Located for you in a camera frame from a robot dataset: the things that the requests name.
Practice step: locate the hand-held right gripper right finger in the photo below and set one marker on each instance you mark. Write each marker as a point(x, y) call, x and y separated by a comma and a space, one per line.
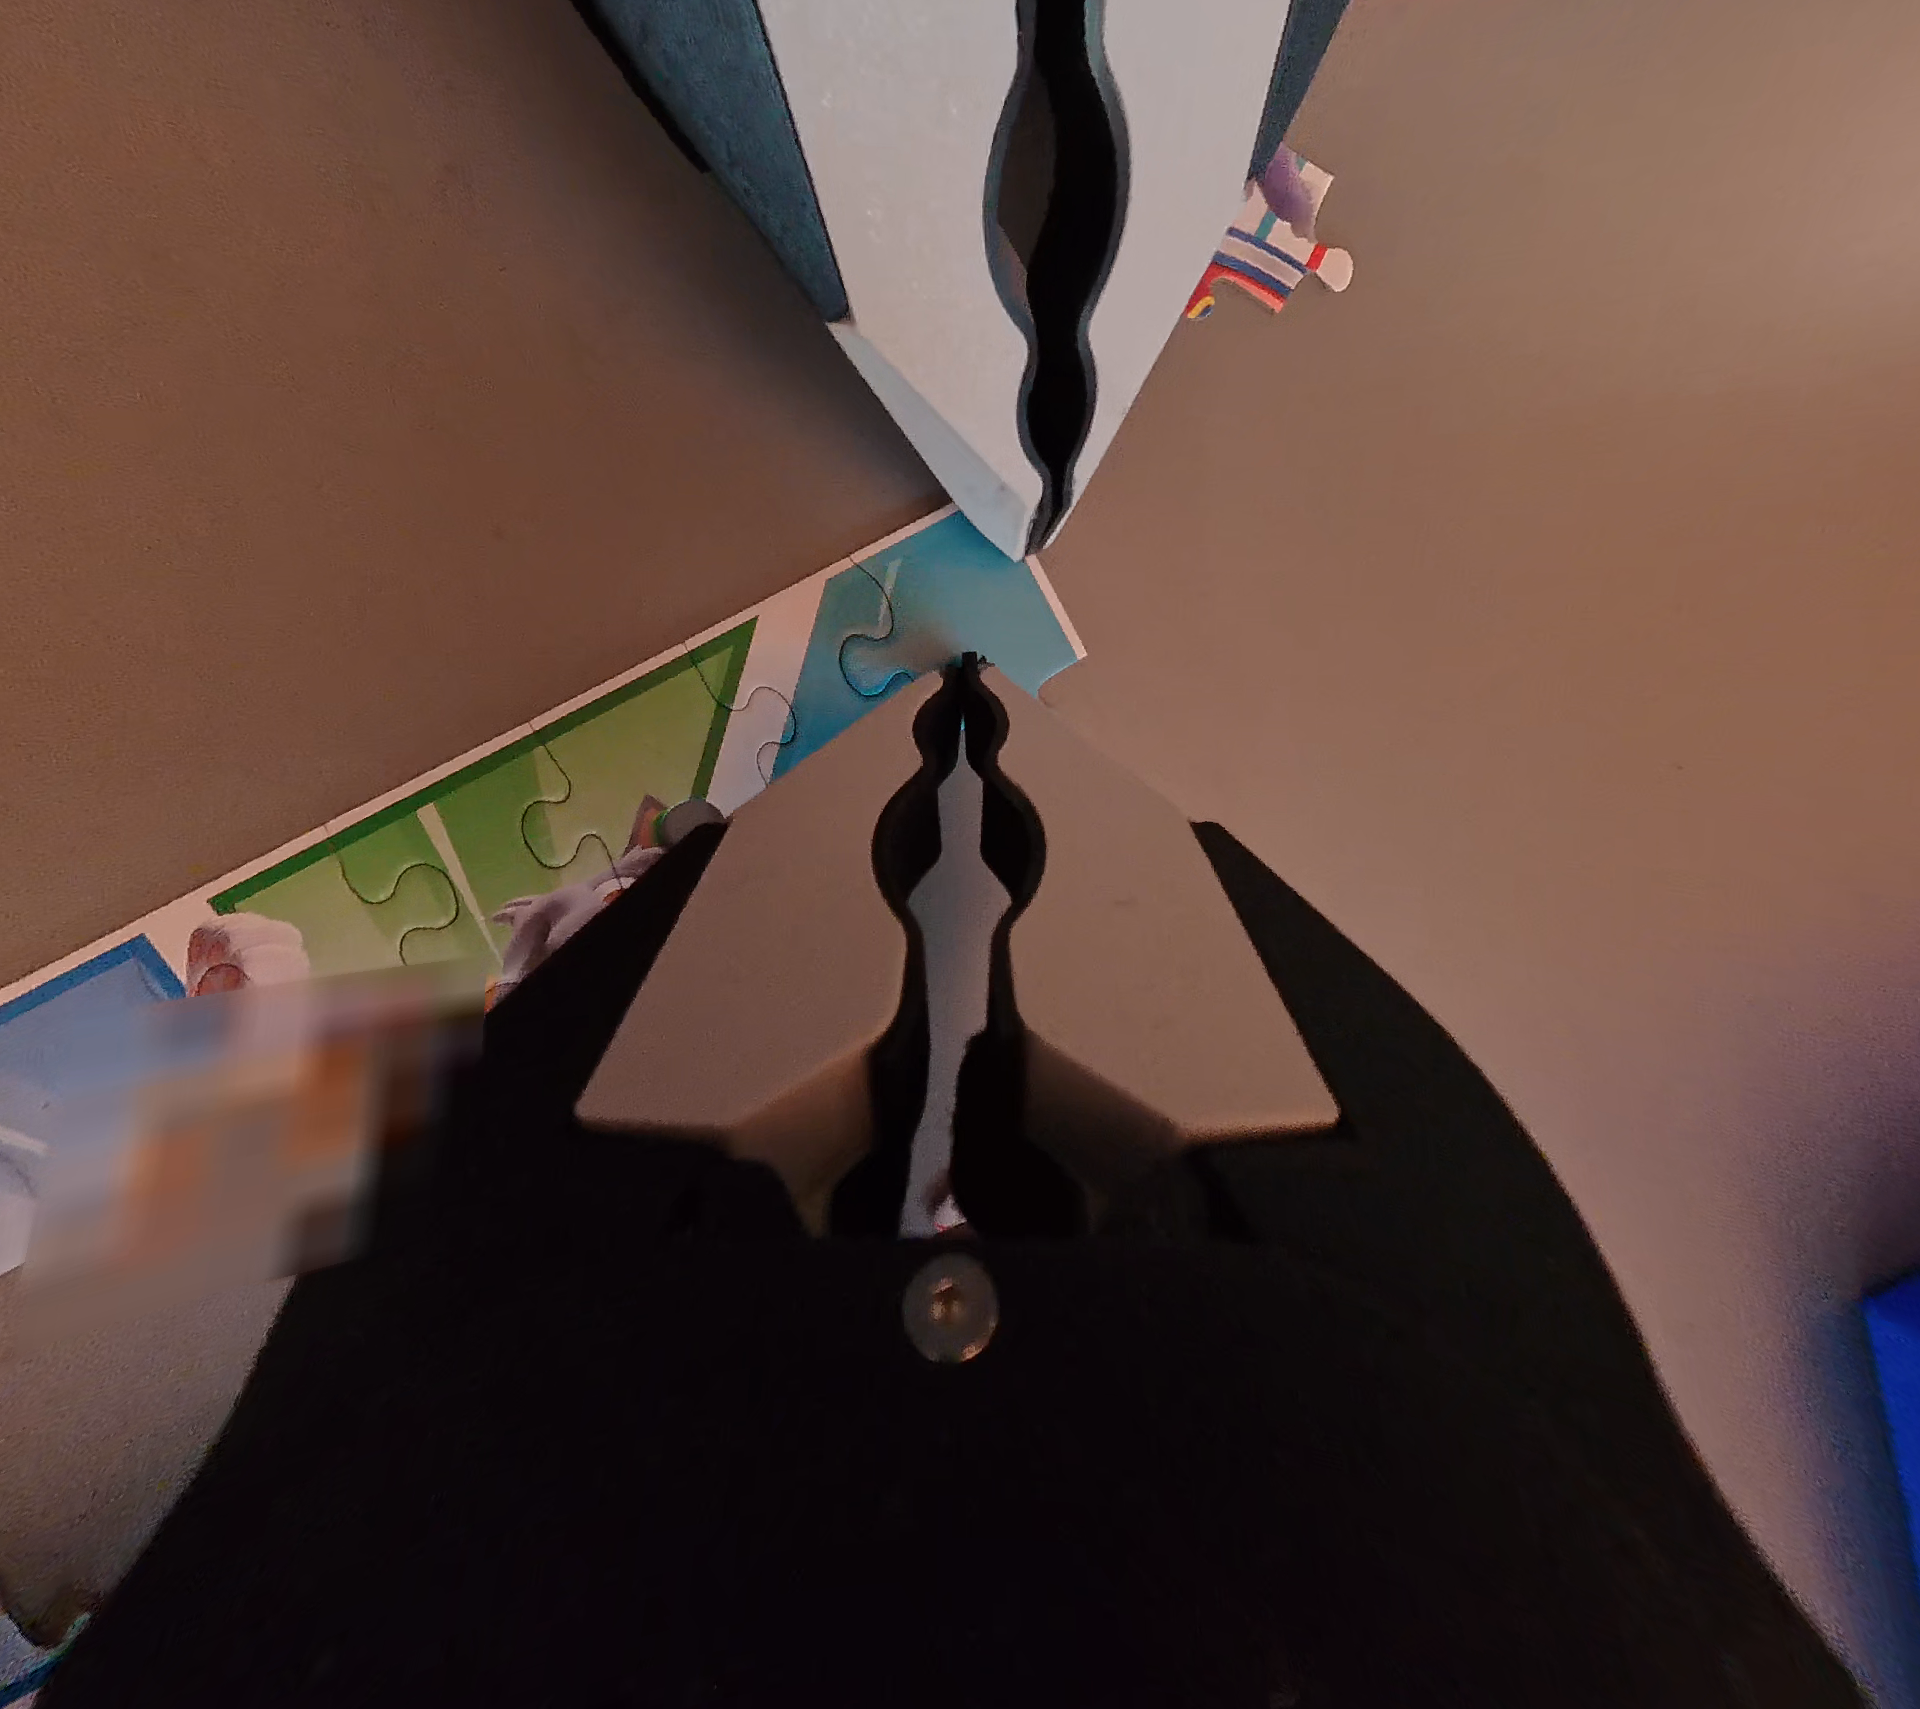
point(1162, 989)

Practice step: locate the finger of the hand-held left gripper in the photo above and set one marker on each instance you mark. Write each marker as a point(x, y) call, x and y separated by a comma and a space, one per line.
point(1200, 15)
point(871, 88)

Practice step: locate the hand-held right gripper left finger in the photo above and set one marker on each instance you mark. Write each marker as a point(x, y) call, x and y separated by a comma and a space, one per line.
point(759, 989)

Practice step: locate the teal green corner puzzle piece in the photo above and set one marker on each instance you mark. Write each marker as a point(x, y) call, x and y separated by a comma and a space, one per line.
point(750, 704)

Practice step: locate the green puzzle section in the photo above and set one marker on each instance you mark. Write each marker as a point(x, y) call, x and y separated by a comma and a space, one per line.
point(494, 838)

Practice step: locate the assembled teal puzzle section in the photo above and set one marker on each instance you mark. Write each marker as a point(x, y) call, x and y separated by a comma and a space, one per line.
point(944, 614)

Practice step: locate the white purple striped puzzle piece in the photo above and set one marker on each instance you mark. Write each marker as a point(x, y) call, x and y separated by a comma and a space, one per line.
point(1275, 239)

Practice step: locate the assembled light blue puzzle section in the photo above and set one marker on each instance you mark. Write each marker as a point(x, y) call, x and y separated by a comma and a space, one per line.
point(74, 1018)

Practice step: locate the blue plastic bin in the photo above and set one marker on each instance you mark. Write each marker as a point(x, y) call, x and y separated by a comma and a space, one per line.
point(1893, 1348)

